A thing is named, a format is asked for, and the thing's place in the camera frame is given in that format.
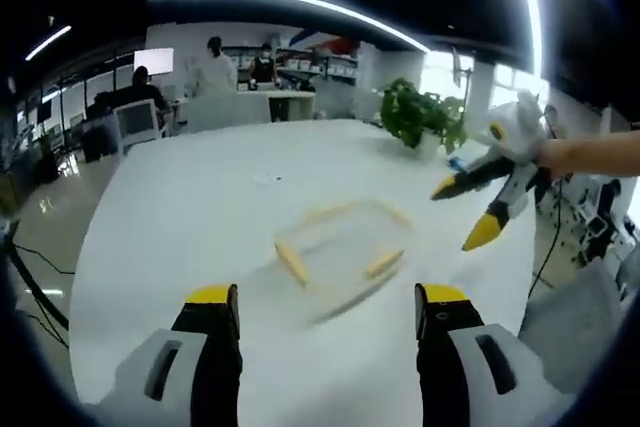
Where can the black office chair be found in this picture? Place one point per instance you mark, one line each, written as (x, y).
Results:
(100, 139)

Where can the small blue packet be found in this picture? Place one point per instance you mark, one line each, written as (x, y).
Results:
(457, 163)

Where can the person's right hand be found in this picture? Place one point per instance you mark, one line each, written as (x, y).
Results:
(557, 159)

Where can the black tripod stand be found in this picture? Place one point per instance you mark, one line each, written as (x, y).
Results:
(35, 282)

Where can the white counter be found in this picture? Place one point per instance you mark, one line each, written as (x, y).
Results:
(235, 107)

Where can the clear tray with wooden rim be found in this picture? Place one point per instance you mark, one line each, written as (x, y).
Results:
(345, 252)

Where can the white lit monitor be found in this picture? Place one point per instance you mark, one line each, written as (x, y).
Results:
(154, 62)

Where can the green potted plant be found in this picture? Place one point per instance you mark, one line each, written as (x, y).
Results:
(415, 114)

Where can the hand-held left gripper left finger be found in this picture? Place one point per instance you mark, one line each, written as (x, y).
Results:
(205, 372)

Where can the shelf with storage bins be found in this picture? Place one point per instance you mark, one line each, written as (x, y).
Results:
(320, 64)

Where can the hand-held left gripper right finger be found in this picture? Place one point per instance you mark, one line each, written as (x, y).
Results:
(450, 372)

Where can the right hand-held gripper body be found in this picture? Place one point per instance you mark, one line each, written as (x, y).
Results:
(520, 134)

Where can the long curved ceiling light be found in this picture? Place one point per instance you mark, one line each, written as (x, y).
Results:
(530, 2)
(280, 2)

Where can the white chair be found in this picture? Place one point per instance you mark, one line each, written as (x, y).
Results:
(136, 122)

